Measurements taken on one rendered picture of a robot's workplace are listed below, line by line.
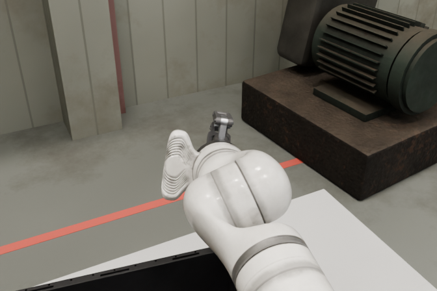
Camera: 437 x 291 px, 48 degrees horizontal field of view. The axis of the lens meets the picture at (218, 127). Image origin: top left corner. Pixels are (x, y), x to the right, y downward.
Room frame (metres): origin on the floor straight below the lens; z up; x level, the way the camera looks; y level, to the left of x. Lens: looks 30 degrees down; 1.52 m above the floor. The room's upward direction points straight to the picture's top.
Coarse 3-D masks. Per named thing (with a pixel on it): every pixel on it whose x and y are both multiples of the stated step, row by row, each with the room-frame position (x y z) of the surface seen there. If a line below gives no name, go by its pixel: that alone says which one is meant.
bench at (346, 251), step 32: (320, 192) 1.06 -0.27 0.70; (288, 224) 0.93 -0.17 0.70; (320, 224) 0.93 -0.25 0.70; (352, 224) 0.93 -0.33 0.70; (128, 256) 0.82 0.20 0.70; (160, 256) 0.82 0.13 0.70; (320, 256) 0.82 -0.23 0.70; (352, 256) 0.82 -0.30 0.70; (384, 256) 0.82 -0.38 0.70; (352, 288) 0.73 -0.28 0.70; (384, 288) 0.73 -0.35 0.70; (416, 288) 0.73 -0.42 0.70
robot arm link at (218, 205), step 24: (192, 192) 0.37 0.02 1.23; (216, 192) 0.36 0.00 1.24; (240, 192) 0.36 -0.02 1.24; (192, 216) 0.35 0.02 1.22; (216, 216) 0.34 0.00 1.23; (240, 216) 0.35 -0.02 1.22; (216, 240) 0.32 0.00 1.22; (240, 240) 0.31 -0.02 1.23; (264, 240) 0.30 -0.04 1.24; (288, 240) 0.30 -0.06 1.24; (240, 264) 0.29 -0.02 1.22
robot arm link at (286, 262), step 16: (256, 256) 0.29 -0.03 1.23; (272, 256) 0.28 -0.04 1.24; (288, 256) 0.28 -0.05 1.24; (304, 256) 0.29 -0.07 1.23; (240, 272) 0.28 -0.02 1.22; (256, 272) 0.27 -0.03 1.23; (272, 272) 0.27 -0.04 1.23; (288, 272) 0.27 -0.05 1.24; (304, 272) 0.27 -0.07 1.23; (320, 272) 0.28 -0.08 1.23; (240, 288) 0.28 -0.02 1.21; (256, 288) 0.26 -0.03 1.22; (272, 288) 0.26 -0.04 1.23; (288, 288) 0.25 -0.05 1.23; (304, 288) 0.25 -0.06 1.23; (320, 288) 0.26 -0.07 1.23
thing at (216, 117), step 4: (216, 112) 0.64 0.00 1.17; (216, 116) 0.61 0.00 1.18; (220, 116) 0.61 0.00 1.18; (228, 116) 0.62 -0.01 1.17; (216, 120) 0.60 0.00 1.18; (220, 120) 0.60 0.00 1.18; (228, 120) 0.61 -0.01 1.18; (232, 120) 0.61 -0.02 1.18; (216, 124) 0.60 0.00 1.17; (228, 124) 0.60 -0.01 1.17; (232, 124) 0.60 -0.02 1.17
